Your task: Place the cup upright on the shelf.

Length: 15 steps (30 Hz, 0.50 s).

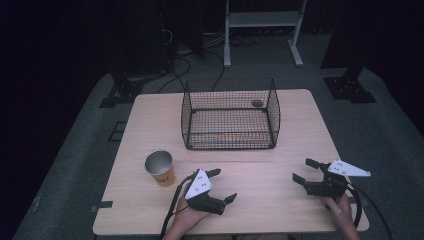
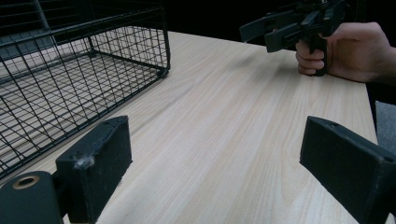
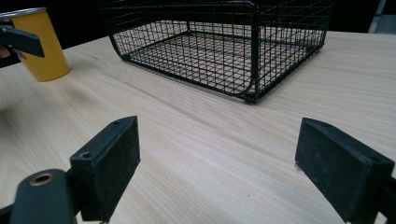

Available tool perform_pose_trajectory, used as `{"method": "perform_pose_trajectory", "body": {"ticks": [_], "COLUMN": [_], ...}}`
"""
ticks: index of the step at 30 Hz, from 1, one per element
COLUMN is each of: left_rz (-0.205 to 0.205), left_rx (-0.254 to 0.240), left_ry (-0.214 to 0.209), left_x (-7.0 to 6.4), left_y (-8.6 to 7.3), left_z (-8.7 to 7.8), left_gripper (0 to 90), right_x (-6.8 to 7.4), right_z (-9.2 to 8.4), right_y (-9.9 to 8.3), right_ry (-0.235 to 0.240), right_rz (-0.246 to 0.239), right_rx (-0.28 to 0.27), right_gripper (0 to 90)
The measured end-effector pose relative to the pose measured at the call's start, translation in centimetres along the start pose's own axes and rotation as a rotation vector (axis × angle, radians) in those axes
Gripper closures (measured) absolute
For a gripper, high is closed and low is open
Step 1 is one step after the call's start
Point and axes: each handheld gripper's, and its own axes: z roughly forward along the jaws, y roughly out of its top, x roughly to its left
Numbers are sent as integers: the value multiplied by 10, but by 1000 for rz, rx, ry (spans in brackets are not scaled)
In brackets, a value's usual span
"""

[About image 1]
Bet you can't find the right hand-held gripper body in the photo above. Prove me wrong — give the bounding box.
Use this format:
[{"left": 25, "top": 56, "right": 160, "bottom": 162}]
[{"left": 303, "top": 159, "right": 372, "bottom": 200}]

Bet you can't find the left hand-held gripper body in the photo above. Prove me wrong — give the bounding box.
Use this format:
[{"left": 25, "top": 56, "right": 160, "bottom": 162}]
[{"left": 184, "top": 168, "right": 226, "bottom": 216}]

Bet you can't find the person's right hand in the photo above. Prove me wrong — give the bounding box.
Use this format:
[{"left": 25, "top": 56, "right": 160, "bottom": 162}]
[{"left": 321, "top": 193, "right": 355, "bottom": 232}]

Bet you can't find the person's left hand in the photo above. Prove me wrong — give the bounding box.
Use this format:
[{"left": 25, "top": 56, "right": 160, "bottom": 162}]
[{"left": 173, "top": 194, "right": 212, "bottom": 232}]

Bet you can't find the metal cup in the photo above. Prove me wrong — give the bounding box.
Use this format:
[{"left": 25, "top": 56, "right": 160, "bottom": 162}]
[{"left": 144, "top": 149, "right": 177, "bottom": 188}]

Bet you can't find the black stand base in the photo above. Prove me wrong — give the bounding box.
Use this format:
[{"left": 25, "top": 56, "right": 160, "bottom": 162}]
[
  {"left": 322, "top": 66, "right": 378, "bottom": 104},
  {"left": 98, "top": 71, "right": 148, "bottom": 109}
]

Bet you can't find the black tape strip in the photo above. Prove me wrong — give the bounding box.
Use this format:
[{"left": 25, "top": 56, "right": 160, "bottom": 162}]
[{"left": 90, "top": 200, "right": 114, "bottom": 213}]

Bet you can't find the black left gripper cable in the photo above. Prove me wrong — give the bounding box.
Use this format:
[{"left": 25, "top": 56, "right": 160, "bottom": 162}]
[{"left": 159, "top": 173, "right": 199, "bottom": 240}]

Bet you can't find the thick black right gripper cable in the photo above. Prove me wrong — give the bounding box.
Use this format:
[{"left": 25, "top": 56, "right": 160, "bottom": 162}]
[{"left": 344, "top": 181, "right": 364, "bottom": 231}]

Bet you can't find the thin black right gripper cable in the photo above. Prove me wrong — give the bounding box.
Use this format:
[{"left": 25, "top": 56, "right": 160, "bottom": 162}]
[{"left": 351, "top": 183, "right": 394, "bottom": 240}]

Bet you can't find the black wire mesh basket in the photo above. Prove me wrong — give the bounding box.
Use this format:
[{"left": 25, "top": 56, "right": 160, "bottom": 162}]
[{"left": 180, "top": 77, "right": 282, "bottom": 151}]

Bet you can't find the black floor cable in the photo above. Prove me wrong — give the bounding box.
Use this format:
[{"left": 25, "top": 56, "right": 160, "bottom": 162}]
[{"left": 156, "top": 49, "right": 226, "bottom": 95}]

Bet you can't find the dark floor cable bundle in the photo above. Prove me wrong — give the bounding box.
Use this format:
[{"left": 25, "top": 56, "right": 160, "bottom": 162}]
[{"left": 229, "top": 33, "right": 263, "bottom": 48}]

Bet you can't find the white metal stand frame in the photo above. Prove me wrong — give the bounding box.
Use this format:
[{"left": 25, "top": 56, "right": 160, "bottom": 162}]
[{"left": 223, "top": 0, "right": 308, "bottom": 69}]

